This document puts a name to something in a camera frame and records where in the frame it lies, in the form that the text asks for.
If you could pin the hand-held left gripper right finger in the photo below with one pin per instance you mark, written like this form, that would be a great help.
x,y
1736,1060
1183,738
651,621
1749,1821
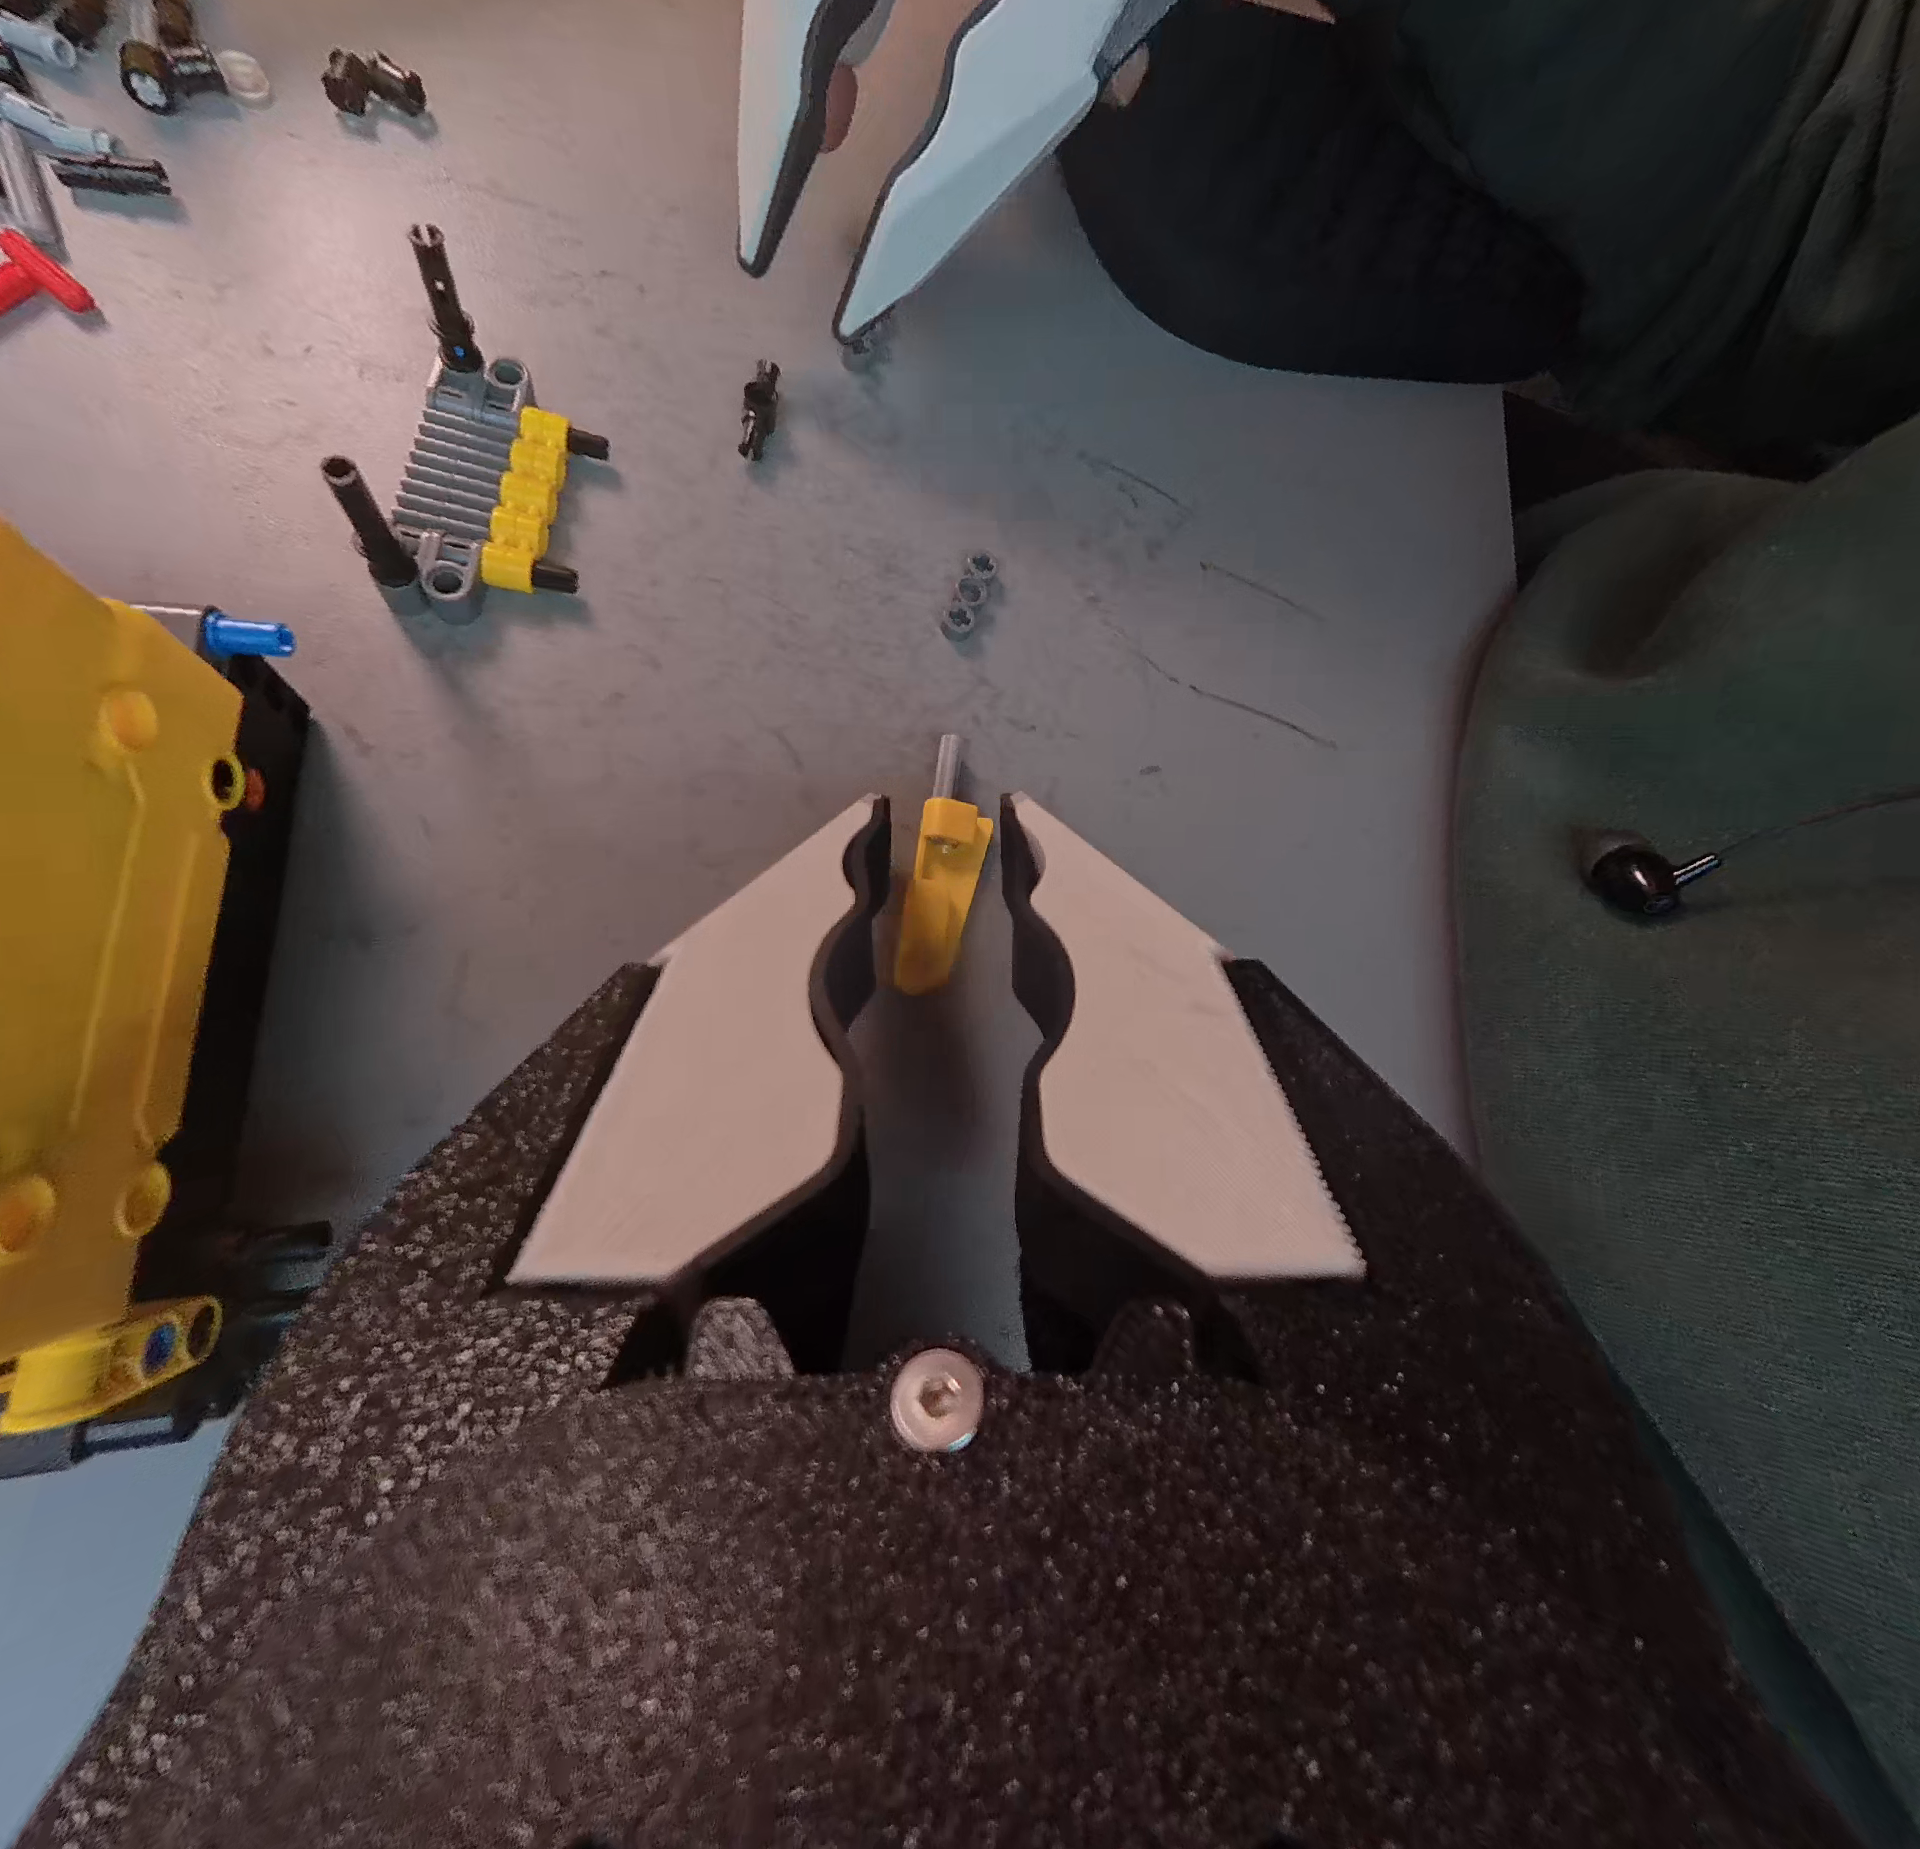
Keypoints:
x,y
1184,1129

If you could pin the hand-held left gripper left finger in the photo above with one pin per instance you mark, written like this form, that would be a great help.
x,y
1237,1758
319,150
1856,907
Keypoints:
x,y
689,1129

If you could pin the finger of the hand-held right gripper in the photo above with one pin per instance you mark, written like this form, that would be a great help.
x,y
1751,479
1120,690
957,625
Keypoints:
x,y
779,80
1034,80

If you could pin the black lego pin connector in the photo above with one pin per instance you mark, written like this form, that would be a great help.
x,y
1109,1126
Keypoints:
x,y
760,409

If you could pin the yellow lego bracket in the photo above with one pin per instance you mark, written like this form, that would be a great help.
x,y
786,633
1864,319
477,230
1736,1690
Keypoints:
x,y
937,890

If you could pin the light grey lego pin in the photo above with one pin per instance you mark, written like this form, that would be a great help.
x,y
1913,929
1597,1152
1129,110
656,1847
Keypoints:
x,y
946,769

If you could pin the yellow black lego model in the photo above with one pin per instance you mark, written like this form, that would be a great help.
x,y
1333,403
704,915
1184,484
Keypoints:
x,y
106,979

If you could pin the pile of small lego pins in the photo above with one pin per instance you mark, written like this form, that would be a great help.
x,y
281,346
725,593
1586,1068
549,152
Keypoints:
x,y
90,108

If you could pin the grey yellow lego subassembly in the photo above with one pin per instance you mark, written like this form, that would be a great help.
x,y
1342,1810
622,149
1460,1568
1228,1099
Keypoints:
x,y
481,484

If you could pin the person's right hand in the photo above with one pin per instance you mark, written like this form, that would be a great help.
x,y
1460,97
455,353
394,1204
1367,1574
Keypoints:
x,y
838,108

